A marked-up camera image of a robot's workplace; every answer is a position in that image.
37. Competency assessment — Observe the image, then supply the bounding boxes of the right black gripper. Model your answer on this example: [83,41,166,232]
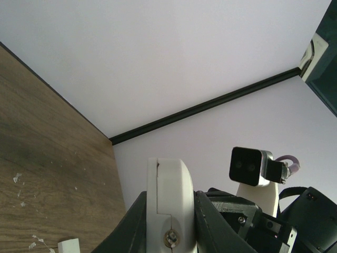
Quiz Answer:
[205,188,297,252]

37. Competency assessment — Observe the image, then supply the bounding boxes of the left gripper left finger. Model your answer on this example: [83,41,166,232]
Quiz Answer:
[93,191,146,253]

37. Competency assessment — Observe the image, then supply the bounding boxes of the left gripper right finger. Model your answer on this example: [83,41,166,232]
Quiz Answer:
[194,191,255,253]

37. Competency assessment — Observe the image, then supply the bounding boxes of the white remote control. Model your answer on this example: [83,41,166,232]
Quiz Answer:
[146,158,197,252]

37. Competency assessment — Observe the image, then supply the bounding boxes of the white battery cover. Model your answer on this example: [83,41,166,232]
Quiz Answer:
[58,238,81,253]

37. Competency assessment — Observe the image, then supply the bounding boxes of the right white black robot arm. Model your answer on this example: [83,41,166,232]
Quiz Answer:
[206,187,336,252]

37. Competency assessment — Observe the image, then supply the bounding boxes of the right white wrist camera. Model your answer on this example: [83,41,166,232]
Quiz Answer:
[229,147,291,217]

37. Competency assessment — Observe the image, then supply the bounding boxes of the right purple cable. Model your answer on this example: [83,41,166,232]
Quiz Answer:
[275,154,301,182]

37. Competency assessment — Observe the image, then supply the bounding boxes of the black enclosure frame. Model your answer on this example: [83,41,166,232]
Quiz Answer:
[0,0,337,145]

